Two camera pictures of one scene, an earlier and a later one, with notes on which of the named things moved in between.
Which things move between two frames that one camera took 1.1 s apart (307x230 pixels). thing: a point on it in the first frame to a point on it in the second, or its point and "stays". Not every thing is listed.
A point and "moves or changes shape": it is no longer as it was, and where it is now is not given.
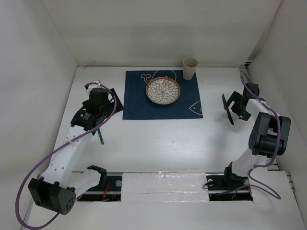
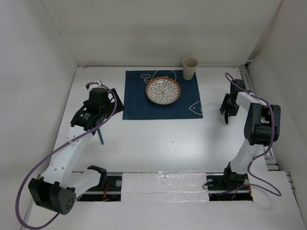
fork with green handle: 100,137 stays
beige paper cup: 190,64 stays
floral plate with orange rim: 163,90 stays
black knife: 226,107 moves or changes shape
